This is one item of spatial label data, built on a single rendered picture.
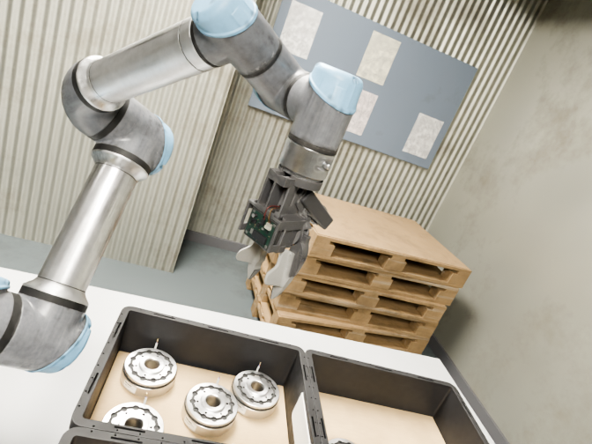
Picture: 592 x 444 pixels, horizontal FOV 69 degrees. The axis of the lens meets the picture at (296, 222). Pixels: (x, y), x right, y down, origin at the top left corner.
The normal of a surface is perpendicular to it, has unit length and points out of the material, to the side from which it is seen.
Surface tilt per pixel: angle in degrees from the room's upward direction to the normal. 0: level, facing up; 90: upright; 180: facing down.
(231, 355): 90
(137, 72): 118
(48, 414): 0
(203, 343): 90
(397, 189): 90
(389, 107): 90
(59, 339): 62
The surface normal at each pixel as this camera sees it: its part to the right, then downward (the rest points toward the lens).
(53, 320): 0.61, -0.09
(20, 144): 0.16, 0.41
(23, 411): 0.35, -0.88
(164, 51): -0.51, 0.33
